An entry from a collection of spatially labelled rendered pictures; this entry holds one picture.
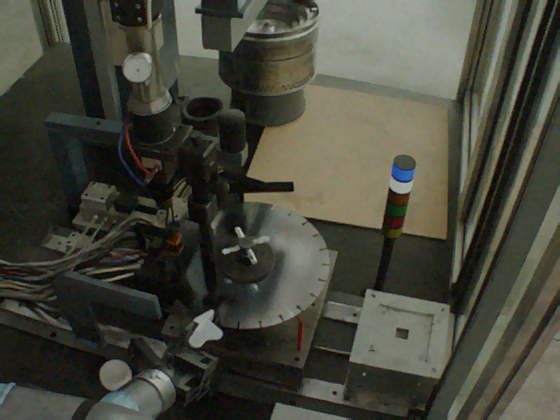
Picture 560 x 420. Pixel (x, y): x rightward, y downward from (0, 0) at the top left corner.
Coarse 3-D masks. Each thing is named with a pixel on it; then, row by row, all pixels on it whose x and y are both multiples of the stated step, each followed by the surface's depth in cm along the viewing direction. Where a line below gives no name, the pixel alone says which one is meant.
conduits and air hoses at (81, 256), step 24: (96, 216) 147; (168, 216) 136; (0, 264) 144; (24, 264) 144; (48, 264) 141; (72, 264) 131; (96, 264) 126; (120, 264) 129; (0, 288) 140; (24, 288) 137; (48, 288) 133
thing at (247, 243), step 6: (240, 234) 122; (240, 240) 120; (246, 240) 120; (252, 240) 120; (258, 240) 121; (264, 240) 121; (234, 246) 120; (240, 246) 119; (246, 246) 119; (252, 246) 120; (222, 252) 119; (228, 252) 119; (240, 252) 120; (246, 252) 119; (252, 252) 119; (252, 258) 118
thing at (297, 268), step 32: (192, 224) 130; (224, 224) 130; (256, 224) 130; (288, 224) 131; (192, 256) 124; (288, 256) 124; (320, 256) 124; (192, 288) 118; (224, 288) 119; (256, 288) 119; (288, 288) 119; (320, 288) 119; (224, 320) 113; (256, 320) 113
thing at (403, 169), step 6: (396, 156) 114; (402, 156) 114; (408, 156) 114; (396, 162) 113; (402, 162) 113; (408, 162) 113; (414, 162) 113; (396, 168) 113; (402, 168) 112; (408, 168) 112; (414, 168) 113; (396, 174) 114; (402, 174) 113; (408, 174) 113; (402, 180) 114; (408, 180) 114
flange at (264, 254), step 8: (232, 240) 126; (224, 248) 124; (256, 248) 122; (264, 248) 124; (224, 256) 123; (232, 256) 123; (240, 256) 121; (256, 256) 121; (264, 256) 123; (272, 256) 123; (224, 264) 121; (232, 264) 121; (240, 264) 121; (248, 264) 121; (256, 264) 121; (264, 264) 122; (272, 264) 122; (224, 272) 121; (232, 272) 120; (240, 272) 120; (248, 272) 120; (256, 272) 120; (264, 272) 120; (240, 280) 120; (248, 280) 119; (256, 280) 120
